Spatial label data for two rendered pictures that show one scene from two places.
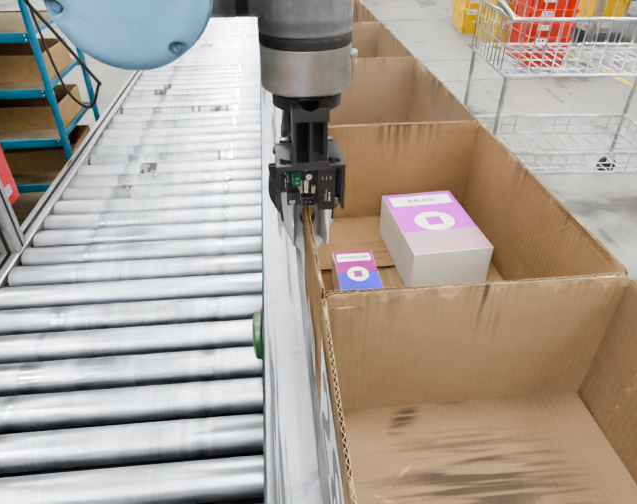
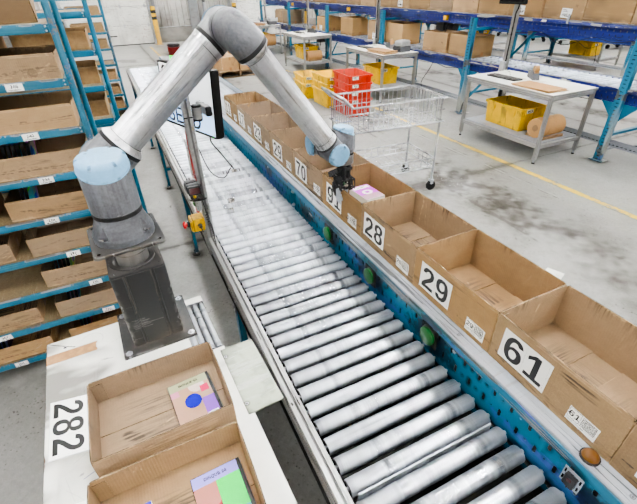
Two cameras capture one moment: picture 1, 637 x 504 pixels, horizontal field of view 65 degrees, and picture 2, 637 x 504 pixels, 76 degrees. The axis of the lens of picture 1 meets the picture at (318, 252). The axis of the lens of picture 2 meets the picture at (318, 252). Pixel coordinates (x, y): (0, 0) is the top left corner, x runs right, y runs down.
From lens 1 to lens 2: 140 cm
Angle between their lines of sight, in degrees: 16
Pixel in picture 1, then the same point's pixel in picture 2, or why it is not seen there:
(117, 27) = (339, 161)
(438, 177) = (361, 180)
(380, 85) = not seen: hidden behind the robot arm
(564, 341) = (406, 208)
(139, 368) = (292, 253)
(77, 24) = (335, 161)
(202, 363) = (310, 248)
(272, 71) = not seen: hidden behind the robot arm
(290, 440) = (357, 240)
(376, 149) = not seen: hidden behind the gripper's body
